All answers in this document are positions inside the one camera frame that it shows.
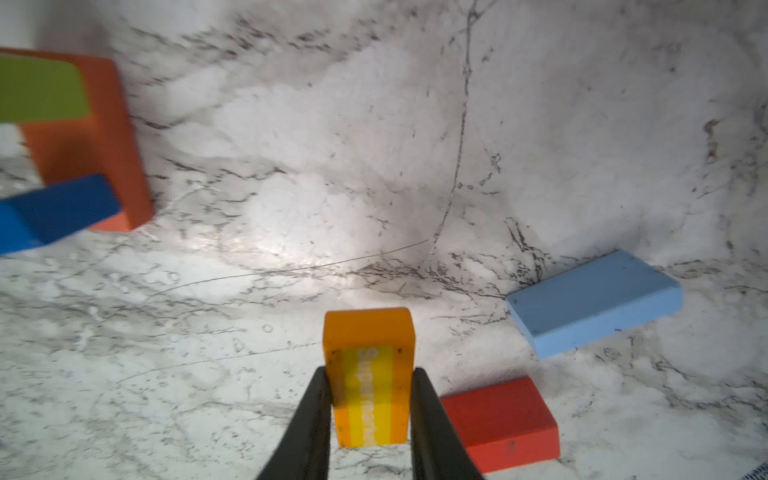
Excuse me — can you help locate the orange rectangular block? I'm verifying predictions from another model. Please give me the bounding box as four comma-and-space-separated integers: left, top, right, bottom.
1, 47, 154, 232

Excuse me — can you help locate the dark blue cube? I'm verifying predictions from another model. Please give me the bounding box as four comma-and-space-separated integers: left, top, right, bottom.
1, 174, 121, 255

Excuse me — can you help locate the yellow orange supermarket block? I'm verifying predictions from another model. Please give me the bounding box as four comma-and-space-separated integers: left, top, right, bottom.
322, 307, 416, 449

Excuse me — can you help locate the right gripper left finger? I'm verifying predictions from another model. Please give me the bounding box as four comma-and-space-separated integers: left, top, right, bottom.
257, 367, 332, 480

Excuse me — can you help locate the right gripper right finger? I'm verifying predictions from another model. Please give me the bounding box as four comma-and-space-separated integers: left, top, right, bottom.
410, 367, 484, 480

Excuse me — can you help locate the red rectangular block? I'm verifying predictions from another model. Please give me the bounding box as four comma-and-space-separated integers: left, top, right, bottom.
441, 377, 561, 474

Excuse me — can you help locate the lime green cube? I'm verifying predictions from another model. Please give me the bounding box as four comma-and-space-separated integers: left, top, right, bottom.
1, 54, 91, 124

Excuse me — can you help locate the light blue rectangular block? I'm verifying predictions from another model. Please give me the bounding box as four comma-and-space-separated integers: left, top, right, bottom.
506, 250, 683, 359

